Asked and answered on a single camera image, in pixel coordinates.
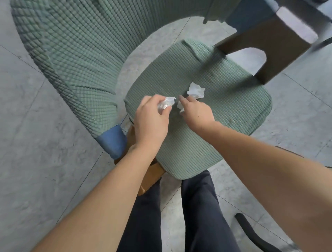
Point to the white tissue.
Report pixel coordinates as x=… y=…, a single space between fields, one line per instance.
x=167 y=101
x=179 y=106
x=195 y=91

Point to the green fabric chair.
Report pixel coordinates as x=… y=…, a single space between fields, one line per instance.
x=220 y=91

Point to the person's right hand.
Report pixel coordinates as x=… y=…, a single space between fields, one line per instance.
x=199 y=116

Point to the person's right forearm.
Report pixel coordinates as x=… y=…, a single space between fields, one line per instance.
x=272 y=176

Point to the person's left forearm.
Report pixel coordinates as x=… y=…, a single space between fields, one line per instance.
x=103 y=207

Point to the person's left hand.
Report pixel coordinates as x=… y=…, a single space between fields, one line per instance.
x=150 y=124

